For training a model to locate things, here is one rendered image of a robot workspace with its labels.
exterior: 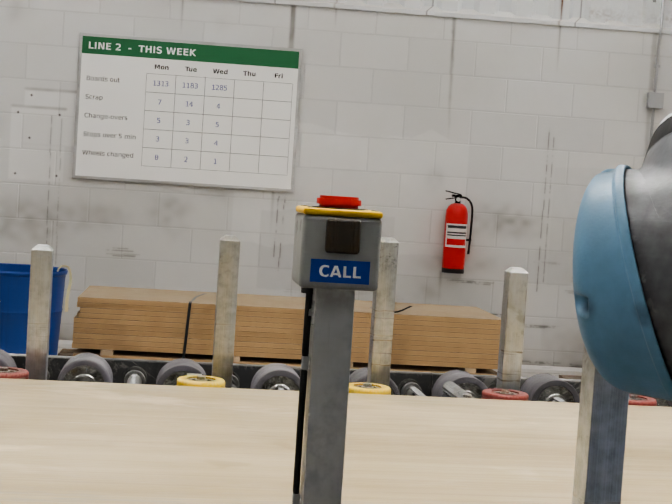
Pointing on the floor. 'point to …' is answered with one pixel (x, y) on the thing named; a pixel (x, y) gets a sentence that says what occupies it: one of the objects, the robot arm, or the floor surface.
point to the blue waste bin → (11, 336)
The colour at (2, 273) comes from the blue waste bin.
